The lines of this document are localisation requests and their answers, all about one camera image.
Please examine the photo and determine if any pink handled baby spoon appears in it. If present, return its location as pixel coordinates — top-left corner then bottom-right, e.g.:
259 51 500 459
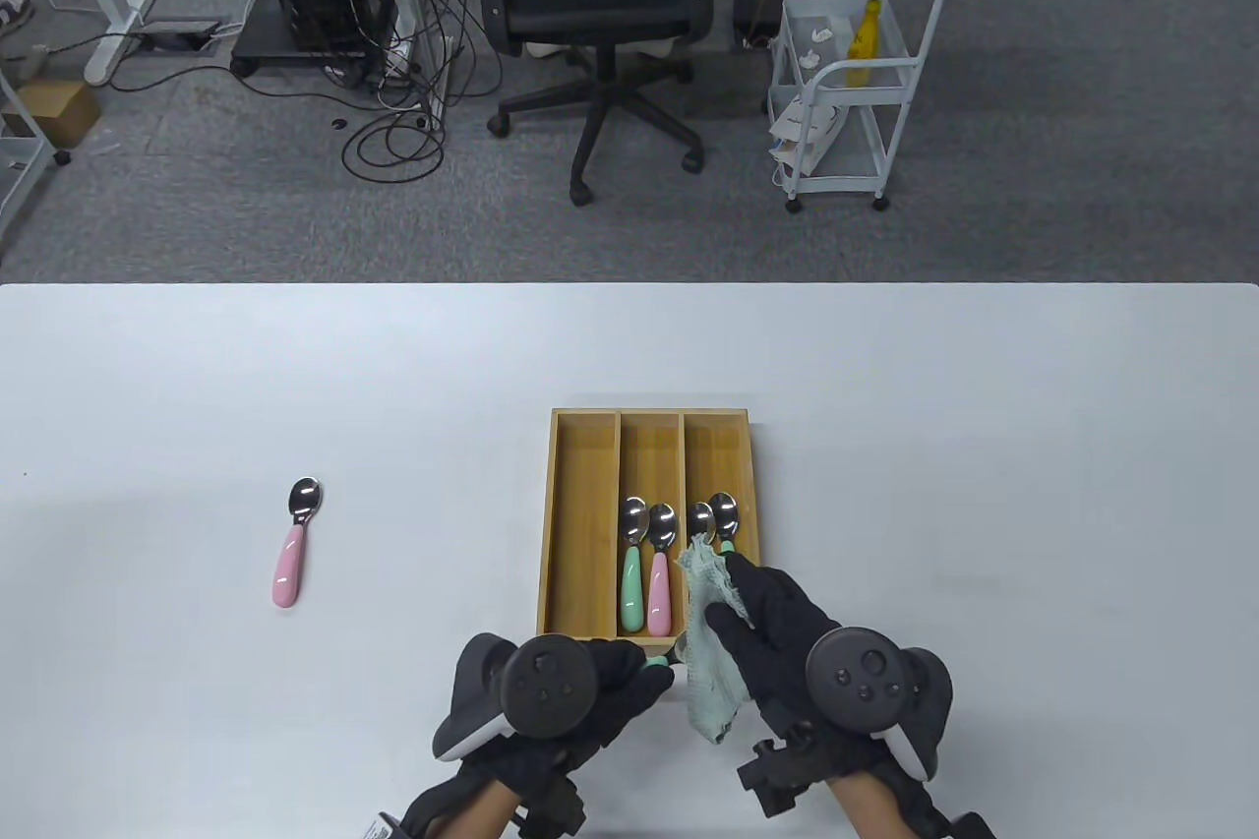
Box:
271 477 324 609
646 503 679 638

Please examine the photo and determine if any person's left hand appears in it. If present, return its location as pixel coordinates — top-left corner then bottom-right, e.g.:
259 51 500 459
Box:
462 639 678 806

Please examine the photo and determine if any black computer stand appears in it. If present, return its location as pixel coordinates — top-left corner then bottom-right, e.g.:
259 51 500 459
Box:
229 0 399 80

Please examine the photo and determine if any yellow bottle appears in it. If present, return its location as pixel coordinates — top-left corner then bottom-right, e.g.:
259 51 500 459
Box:
846 0 883 89

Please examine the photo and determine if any person's left forearm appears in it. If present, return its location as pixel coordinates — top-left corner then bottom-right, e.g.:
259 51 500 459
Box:
448 780 522 839

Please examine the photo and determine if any brown cardboard box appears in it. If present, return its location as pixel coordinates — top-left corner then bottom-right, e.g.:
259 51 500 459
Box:
14 79 102 150

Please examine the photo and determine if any person's right hand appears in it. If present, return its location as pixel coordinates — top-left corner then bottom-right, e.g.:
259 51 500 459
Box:
706 552 891 776

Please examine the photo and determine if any bundle of black cables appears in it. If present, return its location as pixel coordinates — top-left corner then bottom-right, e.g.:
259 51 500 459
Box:
325 0 508 186

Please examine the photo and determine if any white metal trolley cart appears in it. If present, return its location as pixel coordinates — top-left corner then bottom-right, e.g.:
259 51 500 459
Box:
767 0 945 212

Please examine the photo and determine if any white printed bag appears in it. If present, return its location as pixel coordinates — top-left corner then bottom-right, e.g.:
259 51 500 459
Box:
768 96 845 173

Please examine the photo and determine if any black floor socket box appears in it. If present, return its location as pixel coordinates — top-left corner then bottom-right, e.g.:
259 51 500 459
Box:
136 19 223 53

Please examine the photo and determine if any person's right forearm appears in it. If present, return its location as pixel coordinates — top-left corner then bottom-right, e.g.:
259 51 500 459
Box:
831 770 916 839

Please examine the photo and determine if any black mesh office chair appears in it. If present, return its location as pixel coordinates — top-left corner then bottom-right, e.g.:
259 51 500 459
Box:
452 0 734 208

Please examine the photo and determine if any wooden three-compartment tray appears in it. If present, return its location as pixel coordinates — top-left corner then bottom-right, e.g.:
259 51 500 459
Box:
537 407 766 658

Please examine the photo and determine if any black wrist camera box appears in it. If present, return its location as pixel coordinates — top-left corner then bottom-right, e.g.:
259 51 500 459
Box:
511 765 589 839
738 726 837 818

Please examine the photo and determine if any green fish scale cleaning cloth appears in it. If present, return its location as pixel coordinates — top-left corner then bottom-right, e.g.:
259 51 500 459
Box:
677 534 756 747

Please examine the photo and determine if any white metal rack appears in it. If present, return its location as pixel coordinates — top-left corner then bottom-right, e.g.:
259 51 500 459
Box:
0 52 73 240

